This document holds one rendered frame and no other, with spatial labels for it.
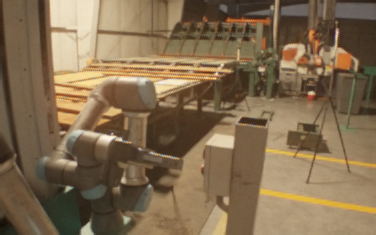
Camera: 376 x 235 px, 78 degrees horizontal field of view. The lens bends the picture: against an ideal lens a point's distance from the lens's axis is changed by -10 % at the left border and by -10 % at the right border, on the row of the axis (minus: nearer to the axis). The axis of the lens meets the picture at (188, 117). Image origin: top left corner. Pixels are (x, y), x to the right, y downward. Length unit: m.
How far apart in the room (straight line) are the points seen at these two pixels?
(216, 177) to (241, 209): 0.09
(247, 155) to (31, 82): 0.77
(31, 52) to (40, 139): 0.31
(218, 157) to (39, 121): 0.69
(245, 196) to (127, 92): 0.60
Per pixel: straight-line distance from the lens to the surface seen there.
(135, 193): 1.04
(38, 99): 0.99
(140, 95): 0.95
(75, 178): 0.77
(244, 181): 0.54
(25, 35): 1.01
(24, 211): 0.66
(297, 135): 4.11
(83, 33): 10.54
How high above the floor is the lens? 1.44
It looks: 15 degrees down
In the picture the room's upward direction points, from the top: 1 degrees clockwise
